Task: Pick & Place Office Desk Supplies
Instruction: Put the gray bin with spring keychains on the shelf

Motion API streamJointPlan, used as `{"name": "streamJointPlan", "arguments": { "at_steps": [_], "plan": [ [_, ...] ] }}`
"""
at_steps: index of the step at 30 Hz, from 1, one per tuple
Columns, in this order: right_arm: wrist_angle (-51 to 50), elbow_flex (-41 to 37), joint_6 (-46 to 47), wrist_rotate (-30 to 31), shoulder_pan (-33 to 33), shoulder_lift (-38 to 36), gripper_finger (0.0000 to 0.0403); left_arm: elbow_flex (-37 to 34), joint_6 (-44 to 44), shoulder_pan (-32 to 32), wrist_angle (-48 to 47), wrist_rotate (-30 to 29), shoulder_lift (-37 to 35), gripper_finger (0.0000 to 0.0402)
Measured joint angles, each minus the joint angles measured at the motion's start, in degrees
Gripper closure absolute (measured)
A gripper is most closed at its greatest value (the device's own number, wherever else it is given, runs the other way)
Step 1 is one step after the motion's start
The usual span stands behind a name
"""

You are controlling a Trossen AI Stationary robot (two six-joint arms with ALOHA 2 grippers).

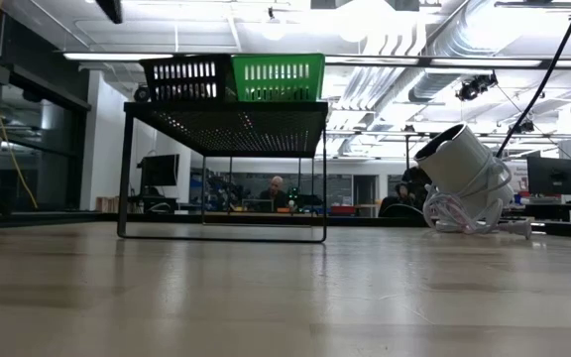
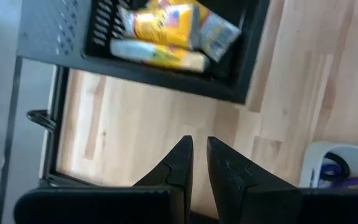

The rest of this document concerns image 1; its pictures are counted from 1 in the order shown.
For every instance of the green plastic basket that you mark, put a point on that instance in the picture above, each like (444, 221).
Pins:
(278, 58)

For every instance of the black mesh tray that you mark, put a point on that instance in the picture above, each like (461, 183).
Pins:
(186, 57)

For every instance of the black background robot arm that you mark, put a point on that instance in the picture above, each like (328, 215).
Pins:
(310, 200)

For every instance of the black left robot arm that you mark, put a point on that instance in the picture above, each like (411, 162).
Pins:
(112, 10)

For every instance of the white desk lamp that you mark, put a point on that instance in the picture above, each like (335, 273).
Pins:
(459, 163)

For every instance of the person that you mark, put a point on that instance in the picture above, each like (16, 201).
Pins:
(412, 191)
(276, 191)

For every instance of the red box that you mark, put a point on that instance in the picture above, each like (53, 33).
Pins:
(342, 209)

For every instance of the black perforated metal shelf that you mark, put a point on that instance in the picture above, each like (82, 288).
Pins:
(226, 106)

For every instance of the black computer monitor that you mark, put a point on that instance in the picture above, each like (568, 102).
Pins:
(553, 176)
(159, 171)

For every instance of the black ceiling spotlight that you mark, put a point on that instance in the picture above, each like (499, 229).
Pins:
(140, 95)

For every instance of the long ceiling light bar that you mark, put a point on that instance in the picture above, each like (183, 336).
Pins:
(117, 57)

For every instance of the black ceiling light cluster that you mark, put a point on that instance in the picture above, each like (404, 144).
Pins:
(476, 85)

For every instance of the silver ceiling air duct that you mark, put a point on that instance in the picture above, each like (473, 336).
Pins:
(431, 84)

